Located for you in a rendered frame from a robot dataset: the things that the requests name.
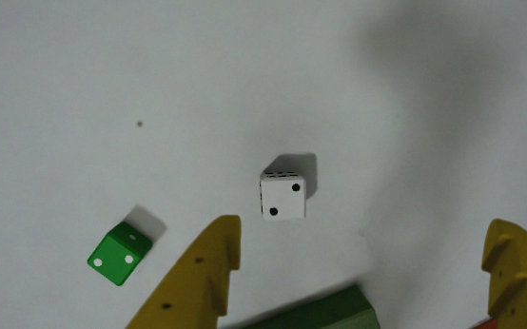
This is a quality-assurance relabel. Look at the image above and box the green die with white pips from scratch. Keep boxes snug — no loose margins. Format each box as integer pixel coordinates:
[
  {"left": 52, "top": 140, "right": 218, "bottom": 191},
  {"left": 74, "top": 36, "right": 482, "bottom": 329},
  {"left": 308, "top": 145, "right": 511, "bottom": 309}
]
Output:
[{"left": 87, "top": 222, "right": 152, "bottom": 286}]

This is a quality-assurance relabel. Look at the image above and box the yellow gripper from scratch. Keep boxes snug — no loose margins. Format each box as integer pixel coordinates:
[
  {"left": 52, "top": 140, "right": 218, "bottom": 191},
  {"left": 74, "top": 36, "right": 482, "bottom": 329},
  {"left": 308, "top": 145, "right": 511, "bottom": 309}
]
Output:
[{"left": 125, "top": 215, "right": 527, "bottom": 329}]

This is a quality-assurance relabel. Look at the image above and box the orange digital multimeter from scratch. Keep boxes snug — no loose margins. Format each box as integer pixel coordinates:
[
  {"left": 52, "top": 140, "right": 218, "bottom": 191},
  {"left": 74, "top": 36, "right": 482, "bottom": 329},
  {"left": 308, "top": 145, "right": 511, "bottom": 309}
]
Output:
[{"left": 474, "top": 318, "right": 498, "bottom": 329}]

